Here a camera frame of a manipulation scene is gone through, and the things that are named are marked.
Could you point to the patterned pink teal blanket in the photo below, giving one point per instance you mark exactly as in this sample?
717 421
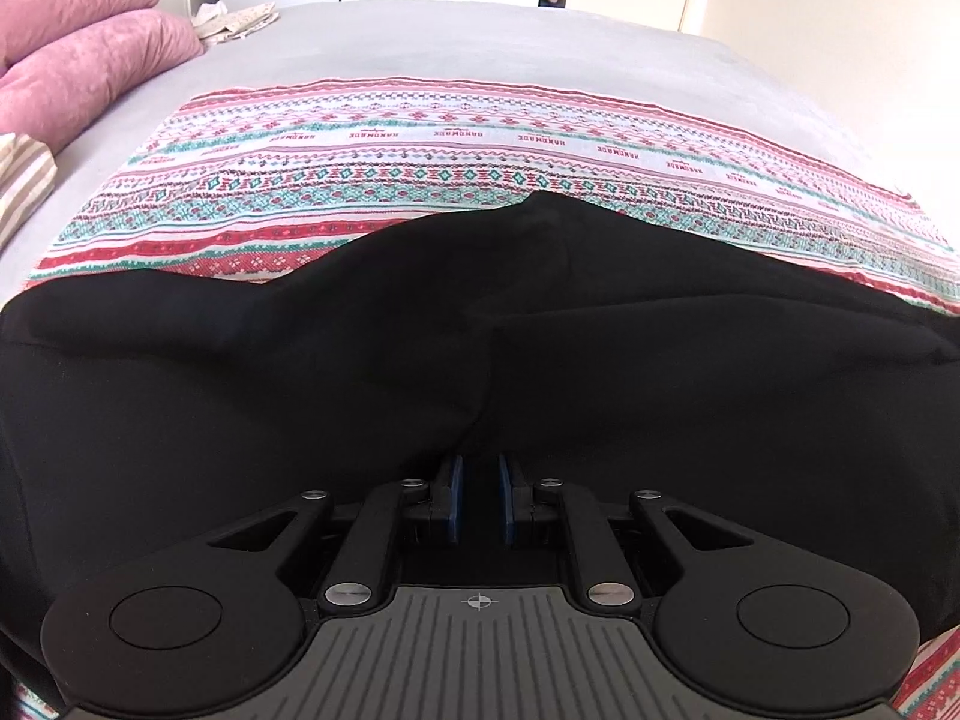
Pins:
251 184

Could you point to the black pants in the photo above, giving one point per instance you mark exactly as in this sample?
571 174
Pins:
142 408

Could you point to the crumpled beige cloth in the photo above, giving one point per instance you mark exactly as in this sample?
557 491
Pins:
217 24

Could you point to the grey bed sheet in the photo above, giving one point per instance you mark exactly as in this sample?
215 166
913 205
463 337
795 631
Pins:
479 43

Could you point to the beige striped cloth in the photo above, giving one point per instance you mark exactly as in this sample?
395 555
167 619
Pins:
27 175

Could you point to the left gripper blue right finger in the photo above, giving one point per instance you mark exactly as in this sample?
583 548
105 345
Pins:
561 535

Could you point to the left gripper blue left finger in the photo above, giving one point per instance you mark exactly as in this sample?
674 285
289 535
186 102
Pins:
389 529

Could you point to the pink pillow near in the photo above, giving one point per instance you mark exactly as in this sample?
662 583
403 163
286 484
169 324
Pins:
59 90

